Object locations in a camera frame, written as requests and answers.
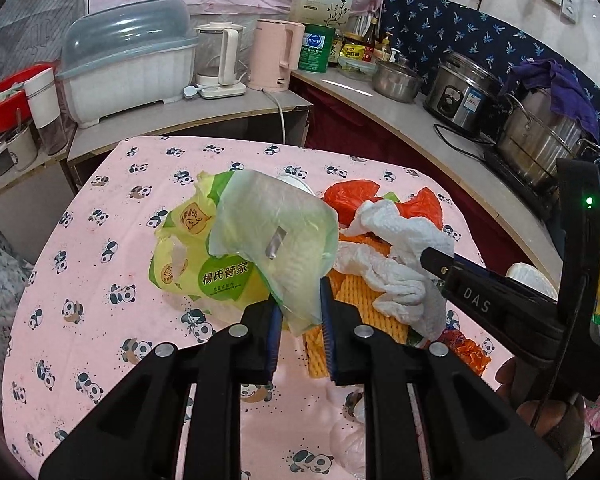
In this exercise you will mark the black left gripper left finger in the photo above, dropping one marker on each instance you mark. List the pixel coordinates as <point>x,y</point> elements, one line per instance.
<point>176,414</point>

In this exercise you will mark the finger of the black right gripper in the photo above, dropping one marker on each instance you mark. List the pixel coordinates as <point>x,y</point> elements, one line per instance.
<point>440,264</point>

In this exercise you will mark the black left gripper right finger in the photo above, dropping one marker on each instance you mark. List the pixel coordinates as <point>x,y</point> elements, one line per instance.
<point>427,414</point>

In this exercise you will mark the orange printed plastic bag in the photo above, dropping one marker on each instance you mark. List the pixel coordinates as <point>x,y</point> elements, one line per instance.
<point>466,349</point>

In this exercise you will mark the orange foam net sleeve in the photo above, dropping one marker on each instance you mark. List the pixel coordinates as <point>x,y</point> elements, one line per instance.
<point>350,289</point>

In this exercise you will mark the green translucent plastic bag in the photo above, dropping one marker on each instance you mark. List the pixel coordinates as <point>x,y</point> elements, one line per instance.
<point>289,234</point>

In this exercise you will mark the red plastic bag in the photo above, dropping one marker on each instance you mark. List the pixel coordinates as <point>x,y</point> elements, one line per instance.
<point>347,196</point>

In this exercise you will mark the black induction cooker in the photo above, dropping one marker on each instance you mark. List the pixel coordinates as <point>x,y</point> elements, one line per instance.
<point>540,199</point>

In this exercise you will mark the pink panda tablecloth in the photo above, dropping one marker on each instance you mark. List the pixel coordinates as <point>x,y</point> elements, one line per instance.
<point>89,311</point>

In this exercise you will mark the yellow green snack bag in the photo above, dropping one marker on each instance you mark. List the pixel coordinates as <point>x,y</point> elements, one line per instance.
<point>182,264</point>

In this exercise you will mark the large steel stockpot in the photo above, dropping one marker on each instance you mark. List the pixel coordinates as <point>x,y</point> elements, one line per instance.
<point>534,138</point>

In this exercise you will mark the silver rice cooker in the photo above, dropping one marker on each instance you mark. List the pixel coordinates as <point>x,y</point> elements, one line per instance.
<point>462,94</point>

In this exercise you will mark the red velvet cabinet curtain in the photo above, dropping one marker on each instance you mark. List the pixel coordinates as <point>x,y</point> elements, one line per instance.
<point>337,127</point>

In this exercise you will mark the small steel pot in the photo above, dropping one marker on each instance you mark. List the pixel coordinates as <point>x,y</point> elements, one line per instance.
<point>396,82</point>

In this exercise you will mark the purple cloth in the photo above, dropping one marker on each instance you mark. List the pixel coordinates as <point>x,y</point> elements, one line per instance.
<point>567,97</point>

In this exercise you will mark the dark sauce bottle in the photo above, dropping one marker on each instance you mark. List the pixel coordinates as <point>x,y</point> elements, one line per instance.
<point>369,40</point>

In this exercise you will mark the blue patterned backsplash cloth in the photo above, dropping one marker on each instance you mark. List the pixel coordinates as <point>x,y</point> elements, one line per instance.
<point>425,30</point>

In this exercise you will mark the green tin can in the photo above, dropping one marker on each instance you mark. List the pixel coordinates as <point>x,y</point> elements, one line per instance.
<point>315,48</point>

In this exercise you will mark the pink electric kettle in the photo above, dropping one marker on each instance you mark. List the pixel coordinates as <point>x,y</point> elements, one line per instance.
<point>274,54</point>

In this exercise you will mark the white cardboard box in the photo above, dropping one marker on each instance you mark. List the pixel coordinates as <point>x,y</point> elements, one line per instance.
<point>329,13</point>

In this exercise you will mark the red plastic basin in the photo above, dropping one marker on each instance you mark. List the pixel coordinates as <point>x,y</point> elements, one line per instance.
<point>16,106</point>

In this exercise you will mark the white blender cup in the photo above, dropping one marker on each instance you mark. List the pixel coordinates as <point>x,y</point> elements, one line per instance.
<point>44,106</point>

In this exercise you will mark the white dish rack grey lid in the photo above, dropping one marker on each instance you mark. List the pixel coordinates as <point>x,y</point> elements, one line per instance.
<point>125,57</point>

